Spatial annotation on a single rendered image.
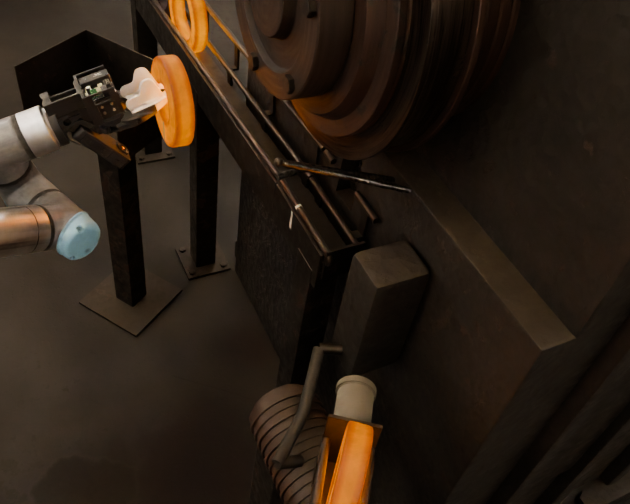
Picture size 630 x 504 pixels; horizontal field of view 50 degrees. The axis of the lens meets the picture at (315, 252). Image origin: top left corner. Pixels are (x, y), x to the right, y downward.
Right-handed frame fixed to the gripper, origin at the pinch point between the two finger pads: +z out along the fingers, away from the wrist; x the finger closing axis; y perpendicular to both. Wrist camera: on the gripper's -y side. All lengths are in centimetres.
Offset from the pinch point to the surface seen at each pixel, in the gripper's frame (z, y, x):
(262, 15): 12.5, 20.8, -20.9
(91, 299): -37, -76, 31
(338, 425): 0, -16, -61
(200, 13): 16.6, -13.9, 43.7
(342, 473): -3, -7, -70
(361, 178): 18.6, -1.6, -33.9
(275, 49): 13.0, 16.0, -21.9
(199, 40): 14.5, -19.9, 43.0
